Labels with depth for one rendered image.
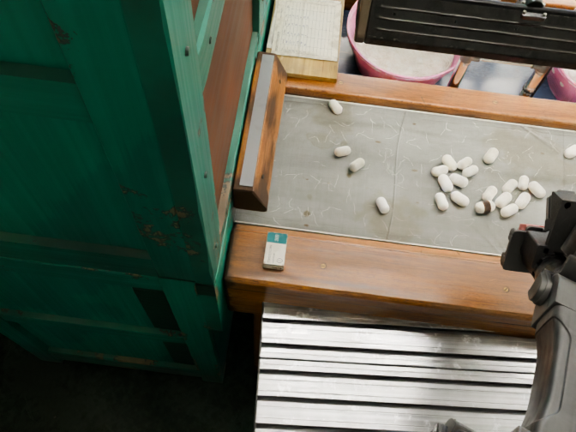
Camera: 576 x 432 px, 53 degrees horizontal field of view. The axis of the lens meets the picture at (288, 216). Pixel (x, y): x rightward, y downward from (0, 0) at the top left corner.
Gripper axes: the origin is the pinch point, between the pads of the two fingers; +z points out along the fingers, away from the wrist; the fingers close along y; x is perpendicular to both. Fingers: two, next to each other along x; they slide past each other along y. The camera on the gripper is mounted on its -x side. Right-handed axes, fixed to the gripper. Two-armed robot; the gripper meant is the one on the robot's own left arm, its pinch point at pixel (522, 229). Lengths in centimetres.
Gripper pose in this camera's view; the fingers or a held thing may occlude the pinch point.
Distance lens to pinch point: 100.7
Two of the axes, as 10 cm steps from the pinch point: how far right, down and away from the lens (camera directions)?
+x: -1.2, 9.1, 3.9
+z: 0.6, -3.9, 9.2
